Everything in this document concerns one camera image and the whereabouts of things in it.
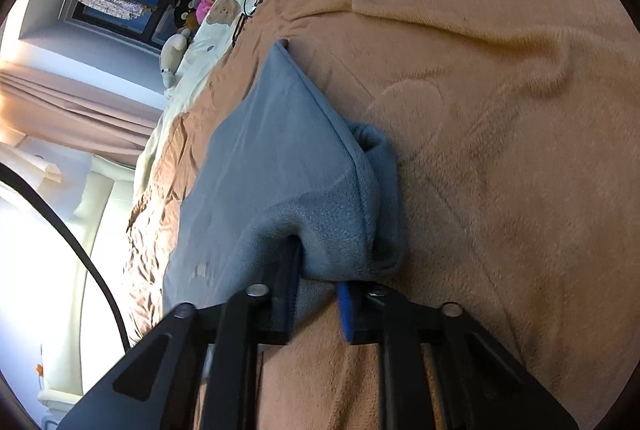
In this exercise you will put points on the cream plush toy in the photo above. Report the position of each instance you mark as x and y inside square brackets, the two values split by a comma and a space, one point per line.
[172, 55]

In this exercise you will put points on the dark brown plush bear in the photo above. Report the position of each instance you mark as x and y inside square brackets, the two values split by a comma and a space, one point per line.
[186, 13]

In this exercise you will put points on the white hanging shirt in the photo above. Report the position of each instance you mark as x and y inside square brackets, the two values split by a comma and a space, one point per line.
[30, 165]

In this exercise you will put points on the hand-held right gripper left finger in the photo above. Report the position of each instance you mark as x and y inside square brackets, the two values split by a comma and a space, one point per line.
[280, 310]

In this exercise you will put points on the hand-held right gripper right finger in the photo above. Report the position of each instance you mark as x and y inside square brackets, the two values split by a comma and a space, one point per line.
[344, 310]

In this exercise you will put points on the small orange flower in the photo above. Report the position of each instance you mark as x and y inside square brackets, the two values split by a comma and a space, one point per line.
[39, 367]

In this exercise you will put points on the grey t-shirt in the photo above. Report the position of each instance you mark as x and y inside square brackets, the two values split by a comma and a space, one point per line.
[280, 170]

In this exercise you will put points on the cream padded headboard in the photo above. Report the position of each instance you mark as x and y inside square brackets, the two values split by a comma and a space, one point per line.
[95, 220]

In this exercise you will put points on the orange blanket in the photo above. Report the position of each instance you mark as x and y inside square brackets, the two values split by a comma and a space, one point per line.
[500, 135]

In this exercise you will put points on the floral hanging garment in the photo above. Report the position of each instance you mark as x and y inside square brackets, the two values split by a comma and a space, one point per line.
[110, 3]

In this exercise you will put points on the pink curtain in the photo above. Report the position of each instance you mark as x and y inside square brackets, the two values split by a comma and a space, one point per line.
[75, 105]

